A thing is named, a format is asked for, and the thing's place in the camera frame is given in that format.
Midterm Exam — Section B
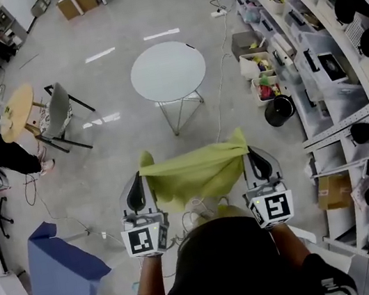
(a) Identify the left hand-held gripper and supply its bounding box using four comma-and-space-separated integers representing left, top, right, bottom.
110, 167, 175, 262

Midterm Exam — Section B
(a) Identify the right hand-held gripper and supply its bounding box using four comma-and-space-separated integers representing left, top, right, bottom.
235, 139, 298, 232

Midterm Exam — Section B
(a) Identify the yellow-green cloth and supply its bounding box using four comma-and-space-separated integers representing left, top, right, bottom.
134, 126, 259, 220

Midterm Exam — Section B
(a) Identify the person's right forearm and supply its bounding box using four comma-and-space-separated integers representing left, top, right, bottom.
271, 219, 315, 271

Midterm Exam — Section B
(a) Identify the person's left forearm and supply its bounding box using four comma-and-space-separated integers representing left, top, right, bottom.
132, 252, 169, 295

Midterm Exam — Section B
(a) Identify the black round bin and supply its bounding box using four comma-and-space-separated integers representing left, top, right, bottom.
261, 92, 298, 129

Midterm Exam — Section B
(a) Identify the white toy bin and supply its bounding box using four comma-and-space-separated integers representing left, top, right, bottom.
237, 49, 277, 81
250, 73, 283, 107

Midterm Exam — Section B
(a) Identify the white shelving unit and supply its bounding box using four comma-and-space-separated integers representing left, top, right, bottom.
232, 0, 369, 295

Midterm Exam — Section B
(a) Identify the blue box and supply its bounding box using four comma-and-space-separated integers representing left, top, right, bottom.
20, 211, 116, 295

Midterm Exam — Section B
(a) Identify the grey chair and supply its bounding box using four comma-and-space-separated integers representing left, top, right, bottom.
27, 77, 102, 159

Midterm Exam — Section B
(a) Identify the person's black shirt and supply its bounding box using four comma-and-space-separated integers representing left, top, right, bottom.
91, 196, 360, 295

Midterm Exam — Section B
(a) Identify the grey toy bin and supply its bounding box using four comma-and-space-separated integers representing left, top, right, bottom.
228, 28, 270, 61

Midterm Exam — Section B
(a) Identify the round white table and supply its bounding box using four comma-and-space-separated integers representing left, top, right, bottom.
125, 35, 218, 143

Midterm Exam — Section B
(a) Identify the round wooden table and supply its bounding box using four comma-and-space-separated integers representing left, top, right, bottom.
0, 79, 52, 145

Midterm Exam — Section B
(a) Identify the white floor cable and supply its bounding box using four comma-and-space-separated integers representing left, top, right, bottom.
194, 11, 251, 143

